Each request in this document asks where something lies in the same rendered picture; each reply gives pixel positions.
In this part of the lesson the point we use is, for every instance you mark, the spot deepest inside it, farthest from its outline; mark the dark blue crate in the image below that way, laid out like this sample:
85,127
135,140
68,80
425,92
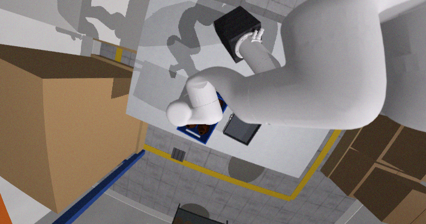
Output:
202,138

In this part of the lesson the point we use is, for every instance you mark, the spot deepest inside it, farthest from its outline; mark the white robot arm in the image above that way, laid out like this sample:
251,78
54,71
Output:
339,72

